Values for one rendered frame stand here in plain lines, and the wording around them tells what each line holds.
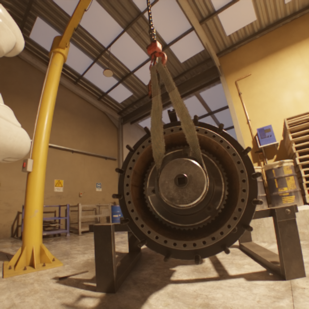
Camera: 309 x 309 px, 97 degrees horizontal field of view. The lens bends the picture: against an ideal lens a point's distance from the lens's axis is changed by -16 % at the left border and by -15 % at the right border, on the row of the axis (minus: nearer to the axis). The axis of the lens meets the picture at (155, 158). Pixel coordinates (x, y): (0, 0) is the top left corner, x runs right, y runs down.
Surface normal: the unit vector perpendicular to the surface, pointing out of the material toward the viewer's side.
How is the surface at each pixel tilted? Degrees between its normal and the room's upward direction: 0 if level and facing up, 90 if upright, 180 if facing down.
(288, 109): 90
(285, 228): 90
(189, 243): 90
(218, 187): 90
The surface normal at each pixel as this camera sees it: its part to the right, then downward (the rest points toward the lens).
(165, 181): -0.22, -0.25
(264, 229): -0.63, -0.17
